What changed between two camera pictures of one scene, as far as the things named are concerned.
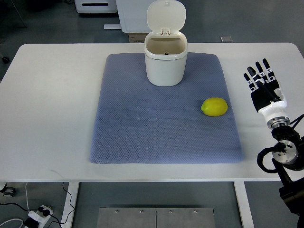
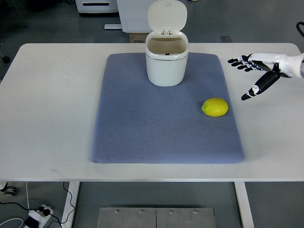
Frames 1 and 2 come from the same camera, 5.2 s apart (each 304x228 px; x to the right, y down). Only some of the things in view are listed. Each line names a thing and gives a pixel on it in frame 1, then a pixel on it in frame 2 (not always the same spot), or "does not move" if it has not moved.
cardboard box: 137,37 does not move
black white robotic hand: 268,97 to 275,65
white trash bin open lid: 166,48 does not move
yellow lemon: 214,107 does not move
